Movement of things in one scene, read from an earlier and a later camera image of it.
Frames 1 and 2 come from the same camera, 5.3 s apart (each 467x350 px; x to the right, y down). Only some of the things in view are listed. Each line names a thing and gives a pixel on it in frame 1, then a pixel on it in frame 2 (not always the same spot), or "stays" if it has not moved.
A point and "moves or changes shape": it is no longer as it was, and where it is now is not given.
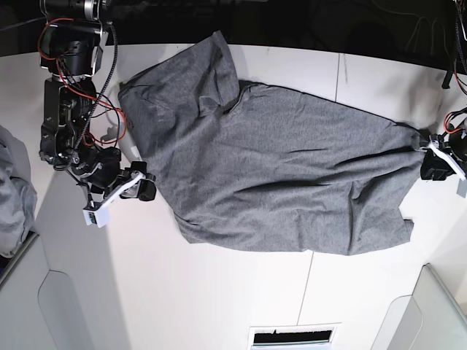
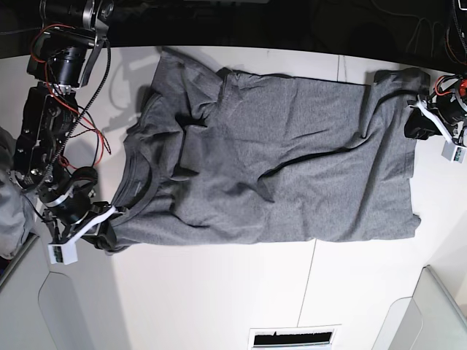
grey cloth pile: (18, 195) stays
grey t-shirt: (267, 168) moves or changes shape
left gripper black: (102, 169) → (70, 202)
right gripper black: (435, 168) → (420, 123)
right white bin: (430, 319) stays
